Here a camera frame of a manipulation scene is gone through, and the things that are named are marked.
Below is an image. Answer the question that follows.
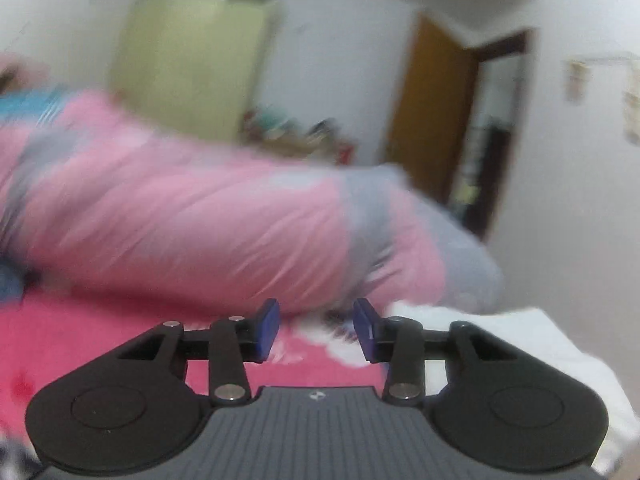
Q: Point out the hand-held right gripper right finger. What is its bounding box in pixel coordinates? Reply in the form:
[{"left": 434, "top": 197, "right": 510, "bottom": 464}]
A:
[{"left": 352, "top": 297, "right": 518, "bottom": 407}]

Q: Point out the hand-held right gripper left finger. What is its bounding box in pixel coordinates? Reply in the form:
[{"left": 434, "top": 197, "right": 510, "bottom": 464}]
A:
[{"left": 116, "top": 297, "right": 281, "bottom": 406}]

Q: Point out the stack of folded clothes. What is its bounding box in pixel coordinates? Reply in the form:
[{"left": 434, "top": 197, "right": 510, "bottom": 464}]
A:
[{"left": 390, "top": 302, "right": 633, "bottom": 473}]

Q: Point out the pink grey duvet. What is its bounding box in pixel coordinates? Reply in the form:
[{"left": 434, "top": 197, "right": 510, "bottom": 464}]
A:
[{"left": 0, "top": 87, "right": 506, "bottom": 318}]

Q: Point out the pink floral blanket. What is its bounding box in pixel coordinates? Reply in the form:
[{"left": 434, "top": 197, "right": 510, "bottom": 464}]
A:
[{"left": 0, "top": 290, "right": 396, "bottom": 441}]

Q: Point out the colourful clutter pile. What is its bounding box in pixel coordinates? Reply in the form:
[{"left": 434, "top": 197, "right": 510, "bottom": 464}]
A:
[{"left": 241, "top": 105, "right": 358, "bottom": 166}]

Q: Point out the wooden door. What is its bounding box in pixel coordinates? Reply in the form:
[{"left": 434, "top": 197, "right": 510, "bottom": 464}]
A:
[{"left": 386, "top": 12, "right": 483, "bottom": 201}]

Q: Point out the yellow-green wardrobe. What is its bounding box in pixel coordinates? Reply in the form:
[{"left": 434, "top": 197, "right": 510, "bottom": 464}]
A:
[{"left": 111, "top": 0, "right": 281, "bottom": 143}]

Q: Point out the small hanging yellow cloth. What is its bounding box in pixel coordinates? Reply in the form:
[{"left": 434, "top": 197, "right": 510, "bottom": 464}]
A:
[{"left": 564, "top": 59, "right": 592, "bottom": 105}]

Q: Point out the long hanging yellow cloth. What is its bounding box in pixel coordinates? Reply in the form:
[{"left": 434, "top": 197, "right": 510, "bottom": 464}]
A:
[{"left": 621, "top": 65, "right": 640, "bottom": 147}]

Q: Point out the dark wooden door frame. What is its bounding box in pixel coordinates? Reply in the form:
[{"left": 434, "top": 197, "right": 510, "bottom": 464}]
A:
[{"left": 450, "top": 30, "right": 536, "bottom": 241}]

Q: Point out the wall hook rail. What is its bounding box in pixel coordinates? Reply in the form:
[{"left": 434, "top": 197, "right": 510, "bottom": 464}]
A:
[{"left": 570, "top": 54, "right": 640, "bottom": 67}]

